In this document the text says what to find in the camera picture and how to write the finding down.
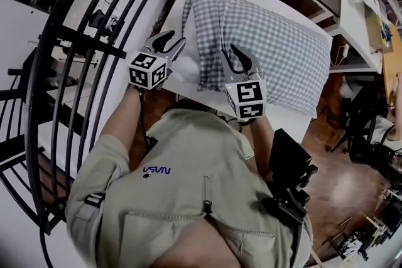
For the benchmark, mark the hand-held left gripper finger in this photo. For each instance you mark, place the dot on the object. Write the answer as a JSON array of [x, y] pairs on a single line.
[[177, 47], [154, 40]]

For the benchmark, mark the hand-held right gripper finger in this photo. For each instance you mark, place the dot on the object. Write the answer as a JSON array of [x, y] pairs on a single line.
[[226, 67], [251, 61]]

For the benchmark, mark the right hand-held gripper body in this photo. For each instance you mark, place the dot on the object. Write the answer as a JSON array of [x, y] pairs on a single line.
[[248, 97]]

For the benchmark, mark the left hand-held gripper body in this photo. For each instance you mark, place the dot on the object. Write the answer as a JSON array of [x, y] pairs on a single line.
[[146, 70]]

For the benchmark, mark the grey checked pillowcase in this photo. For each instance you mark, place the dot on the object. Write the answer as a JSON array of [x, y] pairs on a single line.
[[267, 47]]

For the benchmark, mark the white pillow insert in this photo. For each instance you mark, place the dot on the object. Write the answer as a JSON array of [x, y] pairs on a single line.
[[185, 67]]

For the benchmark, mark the person's right forearm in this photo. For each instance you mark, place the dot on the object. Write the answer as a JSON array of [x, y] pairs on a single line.
[[259, 141]]

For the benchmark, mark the person's left forearm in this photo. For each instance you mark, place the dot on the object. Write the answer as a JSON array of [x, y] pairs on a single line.
[[121, 116]]

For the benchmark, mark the white square table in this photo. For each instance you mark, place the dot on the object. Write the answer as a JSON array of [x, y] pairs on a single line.
[[289, 125]]

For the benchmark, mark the black chest-mounted device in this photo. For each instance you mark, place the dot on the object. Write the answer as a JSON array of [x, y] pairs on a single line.
[[289, 160]]

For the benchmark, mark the person's beige zip shirt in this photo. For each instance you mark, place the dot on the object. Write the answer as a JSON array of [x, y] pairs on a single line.
[[188, 166]]

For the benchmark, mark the white power adapter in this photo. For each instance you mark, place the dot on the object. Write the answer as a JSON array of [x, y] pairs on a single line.
[[344, 51]]

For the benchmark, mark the long white desk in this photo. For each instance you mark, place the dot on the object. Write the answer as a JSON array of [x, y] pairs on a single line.
[[355, 19]]

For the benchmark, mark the black office chair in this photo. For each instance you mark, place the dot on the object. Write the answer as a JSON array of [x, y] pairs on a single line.
[[361, 135]]

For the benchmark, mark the open cardboard box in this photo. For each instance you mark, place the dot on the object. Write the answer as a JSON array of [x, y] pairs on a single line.
[[378, 29]]

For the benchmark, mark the round wooden table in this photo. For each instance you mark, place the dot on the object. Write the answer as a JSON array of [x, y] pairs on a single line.
[[392, 69]]

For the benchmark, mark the person's neck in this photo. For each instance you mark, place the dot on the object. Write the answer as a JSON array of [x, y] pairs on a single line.
[[194, 248]]

